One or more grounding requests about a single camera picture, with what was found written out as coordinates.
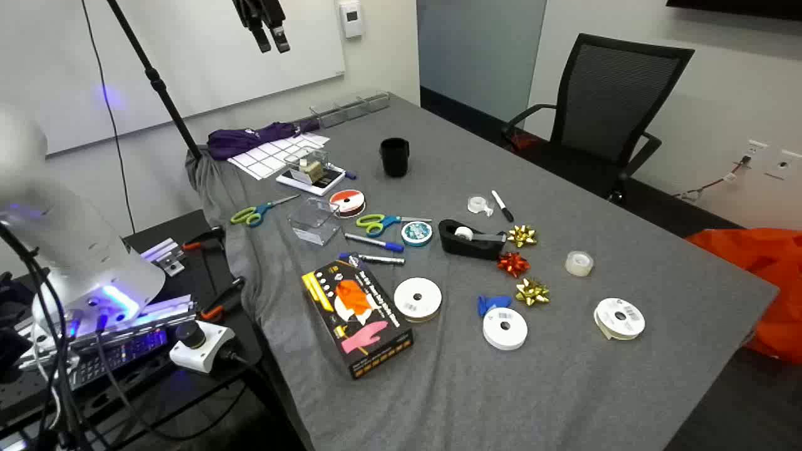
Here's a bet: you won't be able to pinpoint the clear plastic case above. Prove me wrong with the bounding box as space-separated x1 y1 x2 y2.
289 197 342 248

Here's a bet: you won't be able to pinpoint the clear plastic organizer tray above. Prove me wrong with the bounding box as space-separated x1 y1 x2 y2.
309 89 393 130

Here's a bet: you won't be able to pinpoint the black tripod pole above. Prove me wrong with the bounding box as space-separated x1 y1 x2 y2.
106 0 207 162

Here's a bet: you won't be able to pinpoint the purple cloth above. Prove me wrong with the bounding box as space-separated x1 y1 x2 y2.
207 118 324 162

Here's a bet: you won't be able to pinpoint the white gridded paper sheets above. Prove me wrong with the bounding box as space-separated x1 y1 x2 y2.
225 133 333 182

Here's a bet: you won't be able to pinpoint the green white ribbon ball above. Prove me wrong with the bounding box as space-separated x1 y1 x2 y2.
297 155 329 182

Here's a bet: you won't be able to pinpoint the white tray with black inlay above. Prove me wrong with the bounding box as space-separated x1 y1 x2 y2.
273 155 349 201

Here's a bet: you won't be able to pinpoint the black mug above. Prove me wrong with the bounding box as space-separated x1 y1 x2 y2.
380 134 415 181

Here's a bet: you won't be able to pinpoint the orange white ribbon spool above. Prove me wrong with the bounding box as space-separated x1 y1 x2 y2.
327 188 370 219

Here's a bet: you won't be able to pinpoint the blue marker pen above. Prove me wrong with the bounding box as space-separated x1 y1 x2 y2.
343 231 406 256
336 248 410 267

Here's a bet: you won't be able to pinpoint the teal ribbon spool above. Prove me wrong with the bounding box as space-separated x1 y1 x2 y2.
400 218 436 248

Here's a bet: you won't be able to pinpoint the small clear tape roll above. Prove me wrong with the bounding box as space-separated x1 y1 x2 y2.
466 193 496 219

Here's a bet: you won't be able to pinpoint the black white marker pen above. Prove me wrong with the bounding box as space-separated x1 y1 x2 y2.
490 188 520 226

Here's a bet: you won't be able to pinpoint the black tape dispenser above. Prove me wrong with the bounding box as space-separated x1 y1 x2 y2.
436 218 509 263

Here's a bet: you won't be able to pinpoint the black box with orange print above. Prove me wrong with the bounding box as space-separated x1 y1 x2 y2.
298 257 416 380

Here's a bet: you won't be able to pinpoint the gold gift bow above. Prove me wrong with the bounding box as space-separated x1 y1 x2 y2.
505 222 540 249
515 274 554 311

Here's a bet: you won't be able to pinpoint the white emergency stop box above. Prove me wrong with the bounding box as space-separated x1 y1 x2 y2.
168 317 239 376

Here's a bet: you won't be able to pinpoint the purple lit control unit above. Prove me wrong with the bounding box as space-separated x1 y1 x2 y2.
16 282 200 378

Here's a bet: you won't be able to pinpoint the red gift bow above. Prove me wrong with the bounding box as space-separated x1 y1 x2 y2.
496 249 534 279

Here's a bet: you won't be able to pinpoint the black mesh office chair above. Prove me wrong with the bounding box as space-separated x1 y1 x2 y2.
500 33 698 206

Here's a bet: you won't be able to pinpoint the blue gift bow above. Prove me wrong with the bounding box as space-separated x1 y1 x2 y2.
477 292 515 321

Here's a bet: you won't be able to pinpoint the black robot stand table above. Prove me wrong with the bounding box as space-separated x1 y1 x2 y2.
0 207 283 451

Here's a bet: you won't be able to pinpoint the small white round object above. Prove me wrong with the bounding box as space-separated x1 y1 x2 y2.
565 248 600 279

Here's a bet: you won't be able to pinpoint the grey tablecloth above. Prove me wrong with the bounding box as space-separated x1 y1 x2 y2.
185 89 782 451

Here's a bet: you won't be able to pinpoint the white spool gold ribbon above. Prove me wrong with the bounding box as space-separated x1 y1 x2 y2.
591 296 649 345

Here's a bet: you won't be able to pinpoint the orange bag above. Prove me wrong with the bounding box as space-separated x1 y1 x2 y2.
688 226 802 368

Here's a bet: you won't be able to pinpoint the white wall thermostat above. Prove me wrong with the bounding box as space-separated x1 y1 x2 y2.
336 0 370 39

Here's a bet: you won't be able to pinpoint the green blue handled scissors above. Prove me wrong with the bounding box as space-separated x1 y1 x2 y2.
229 193 301 231
354 209 435 238

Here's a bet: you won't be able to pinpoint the orange handled pliers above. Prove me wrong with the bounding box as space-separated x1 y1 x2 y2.
197 278 252 326

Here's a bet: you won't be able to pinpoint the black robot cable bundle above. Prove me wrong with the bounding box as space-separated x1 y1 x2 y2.
0 219 96 451

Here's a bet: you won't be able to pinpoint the black wall television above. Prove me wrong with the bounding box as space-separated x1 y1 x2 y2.
665 0 802 25

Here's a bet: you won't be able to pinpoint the white wall outlet plate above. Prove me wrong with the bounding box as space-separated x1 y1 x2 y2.
739 134 802 182

